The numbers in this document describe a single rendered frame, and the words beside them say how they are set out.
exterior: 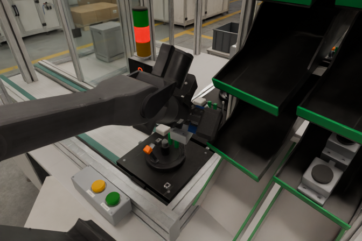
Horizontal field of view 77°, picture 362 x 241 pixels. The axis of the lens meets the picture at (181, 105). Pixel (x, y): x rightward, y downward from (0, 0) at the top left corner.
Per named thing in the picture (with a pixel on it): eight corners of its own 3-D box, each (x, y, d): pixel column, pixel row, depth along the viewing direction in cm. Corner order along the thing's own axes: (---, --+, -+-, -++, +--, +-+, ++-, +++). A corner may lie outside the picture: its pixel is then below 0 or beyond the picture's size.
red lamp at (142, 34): (142, 43, 75) (141, 28, 72) (132, 41, 77) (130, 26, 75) (153, 40, 78) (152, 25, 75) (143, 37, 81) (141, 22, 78)
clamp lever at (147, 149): (154, 163, 73) (147, 152, 68) (150, 160, 74) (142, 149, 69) (161, 154, 75) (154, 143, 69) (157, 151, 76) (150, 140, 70)
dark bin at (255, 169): (257, 183, 45) (255, 168, 39) (208, 147, 53) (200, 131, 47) (329, 87, 52) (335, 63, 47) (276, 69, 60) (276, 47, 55)
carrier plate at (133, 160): (169, 204, 67) (169, 199, 65) (116, 164, 79) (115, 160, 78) (213, 156, 82) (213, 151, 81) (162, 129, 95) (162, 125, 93)
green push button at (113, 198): (112, 210, 65) (111, 206, 64) (103, 202, 67) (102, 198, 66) (123, 200, 67) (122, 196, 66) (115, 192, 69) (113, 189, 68)
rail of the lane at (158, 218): (169, 247, 65) (168, 227, 59) (30, 126, 111) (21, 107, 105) (181, 232, 69) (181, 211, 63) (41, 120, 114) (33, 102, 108)
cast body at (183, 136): (186, 145, 54) (185, 125, 49) (169, 139, 55) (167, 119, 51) (200, 121, 59) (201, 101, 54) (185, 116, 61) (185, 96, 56)
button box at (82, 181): (114, 227, 66) (110, 215, 63) (74, 189, 77) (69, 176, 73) (132, 209, 71) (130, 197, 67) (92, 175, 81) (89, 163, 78)
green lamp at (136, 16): (141, 28, 72) (139, 12, 69) (130, 26, 75) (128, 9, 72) (152, 25, 75) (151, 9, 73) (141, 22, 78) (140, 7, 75)
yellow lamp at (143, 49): (144, 58, 78) (142, 44, 75) (133, 55, 80) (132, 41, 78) (154, 54, 81) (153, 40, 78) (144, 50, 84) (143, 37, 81)
